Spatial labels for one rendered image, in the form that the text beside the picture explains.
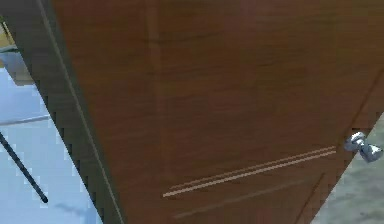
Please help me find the silver door knob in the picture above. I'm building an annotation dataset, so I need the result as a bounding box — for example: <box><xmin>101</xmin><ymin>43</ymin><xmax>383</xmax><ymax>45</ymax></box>
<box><xmin>343</xmin><ymin>131</ymin><xmax>384</xmax><ymax>164</ymax></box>

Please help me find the thin black rod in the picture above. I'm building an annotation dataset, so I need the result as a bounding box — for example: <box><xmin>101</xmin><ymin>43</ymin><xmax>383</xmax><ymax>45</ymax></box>
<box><xmin>0</xmin><ymin>131</ymin><xmax>49</xmax><ymax>204</ymax></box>

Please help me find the brown wooden room door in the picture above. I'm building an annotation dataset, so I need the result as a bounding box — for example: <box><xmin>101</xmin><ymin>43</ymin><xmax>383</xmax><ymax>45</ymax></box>
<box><xmin>0</xmin><ymin>0</ymin><xmax>384</xmax><ymax>224</ymax></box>

